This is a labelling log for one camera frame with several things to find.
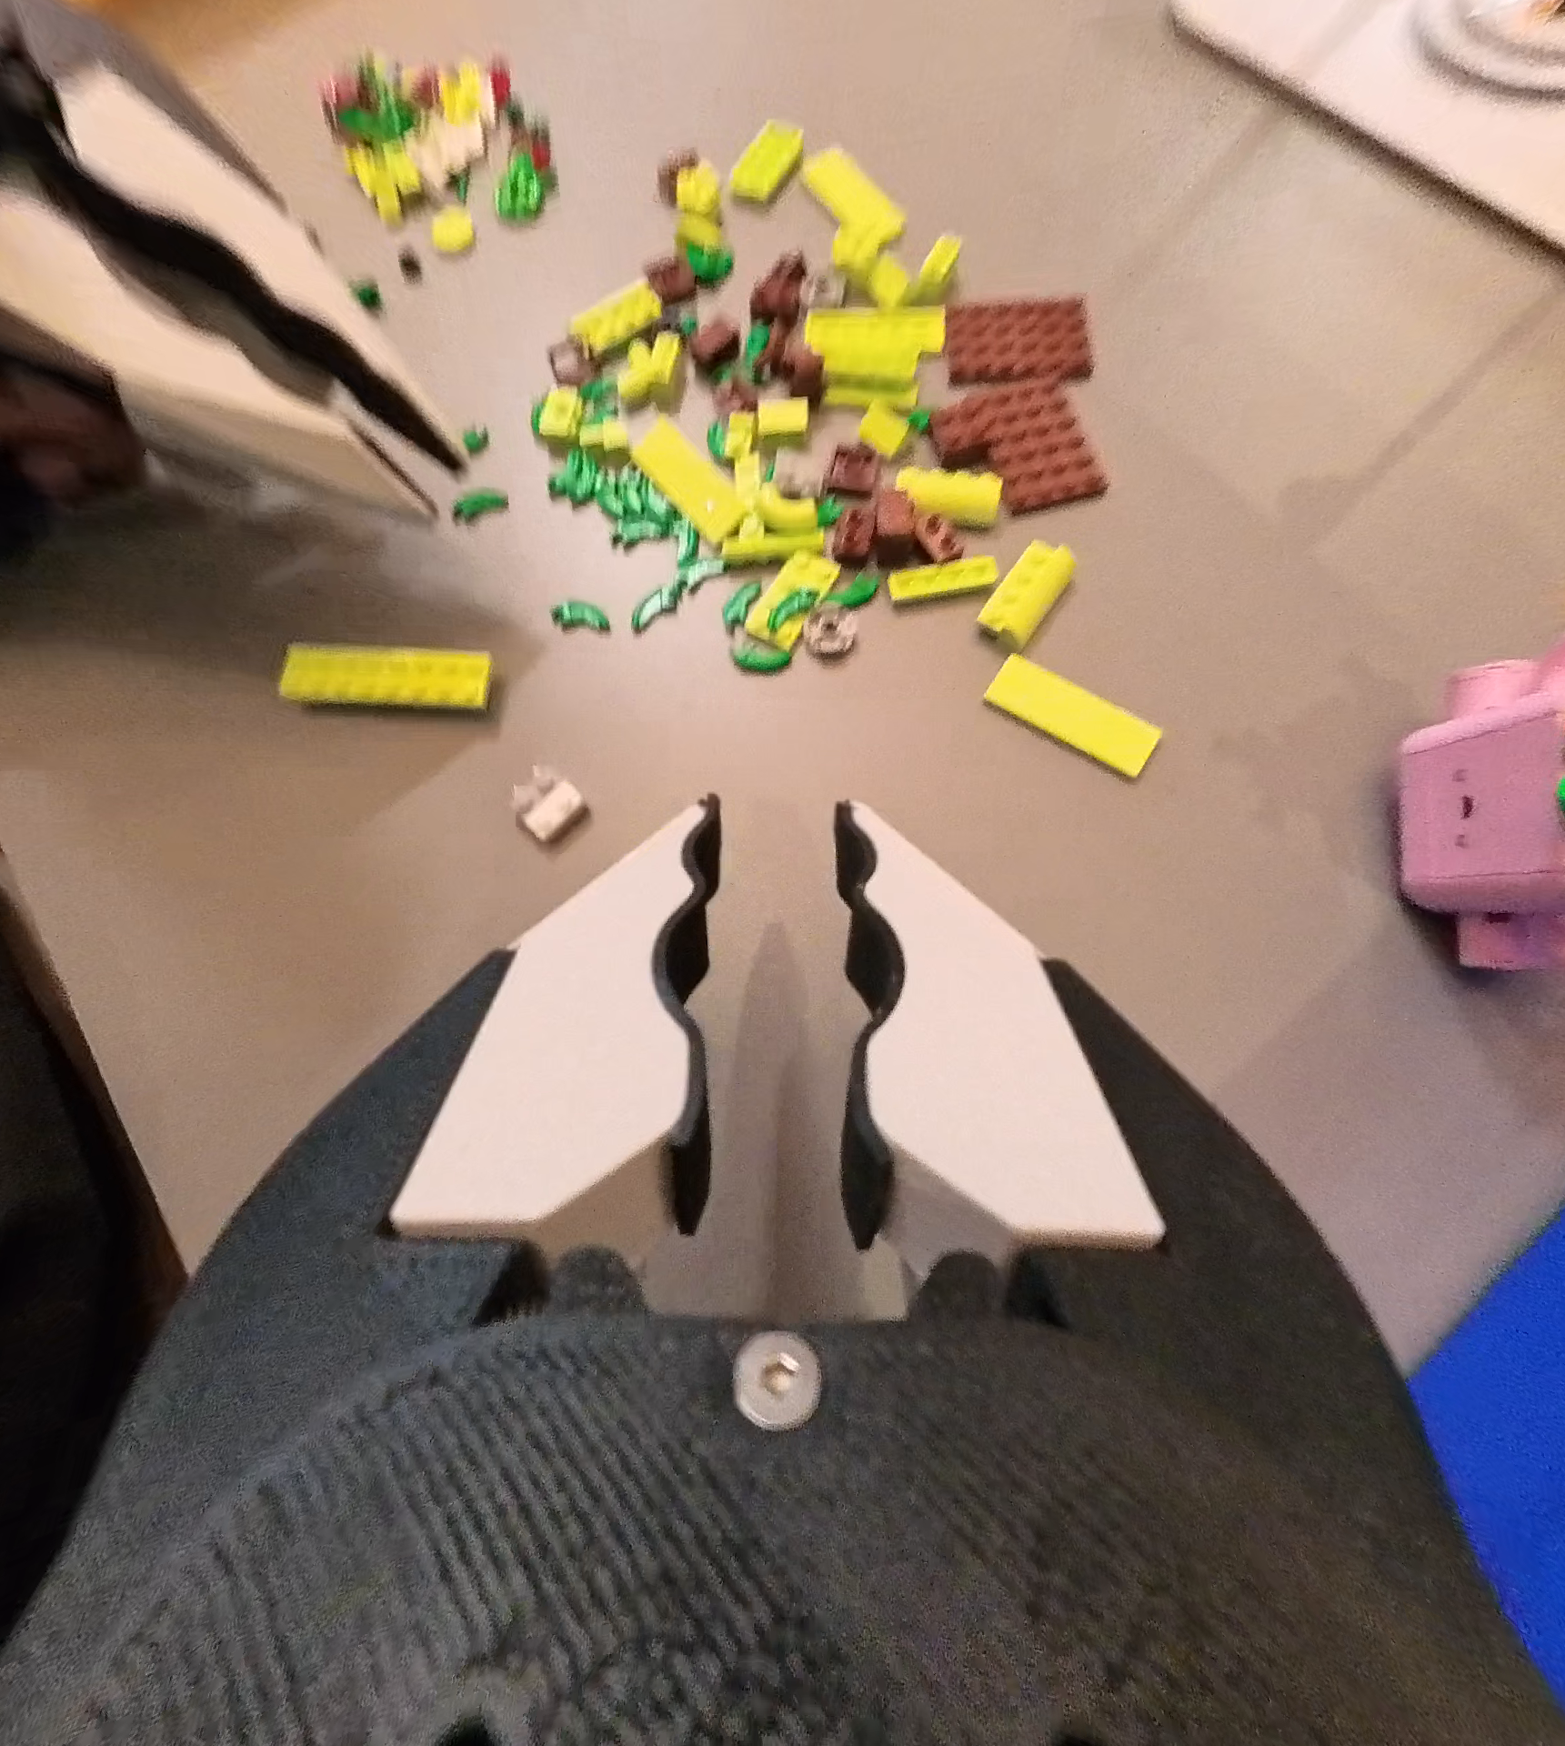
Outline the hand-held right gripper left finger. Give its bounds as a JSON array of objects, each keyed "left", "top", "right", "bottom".
[{"left": 389, "top": 797, "right": 724, "bottom": 1255}]

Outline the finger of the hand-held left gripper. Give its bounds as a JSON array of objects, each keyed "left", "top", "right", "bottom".
[
  {"left": 45, "top": 60, "right": 467, "bottom": 475},
  {"left": 0, "top": 204, "right": 441, "bottom": 528}
]

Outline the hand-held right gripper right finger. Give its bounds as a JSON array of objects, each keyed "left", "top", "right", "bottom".
[{"left": 835, "top": 800, "right": 1166, "bottom": 1288}]

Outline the heap of small brick parts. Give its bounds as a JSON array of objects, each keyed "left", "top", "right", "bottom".
[{"left": 318, "top": 51, "right": 560, "bottom": 227}]

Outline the light grey bracket brick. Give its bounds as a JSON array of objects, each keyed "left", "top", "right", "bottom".
[{"left": 511, "top": 766, "right": 589, "bottom": 842}]

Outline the lime long studded plate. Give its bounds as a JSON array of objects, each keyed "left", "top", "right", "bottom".
[{"left": 276, "top": 640, "right": 494, "bottom": 715}]

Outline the pile of mixed toy bricks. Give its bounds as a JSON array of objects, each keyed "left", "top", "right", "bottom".
[{"left": 532, "top": 120, "right": 1111, "bottom": 677}]

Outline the person's left hand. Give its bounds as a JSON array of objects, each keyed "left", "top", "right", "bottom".
[{"left": 0, "top": 340, "right": 148, "bottom": 500}]

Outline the lime smooth tile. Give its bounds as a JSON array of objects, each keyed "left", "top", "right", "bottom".
[{"left": 982, "top": 651, "right": 1164, "bottom": 782}]

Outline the pink brick pot figure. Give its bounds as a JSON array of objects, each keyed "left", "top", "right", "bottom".
[{"left": 1395, "top": 584, "right": 1565, "bottom": 991}]

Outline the blue plastic bin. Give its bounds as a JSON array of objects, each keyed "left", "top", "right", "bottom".
[{"left": 1406, "top": 1111, "right": 1565, "bottom": 1746}]

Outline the white lamp stand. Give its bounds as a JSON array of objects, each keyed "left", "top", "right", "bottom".
[{"left": 1169, "top": 0, "right": 1565, "bottom": 284}]

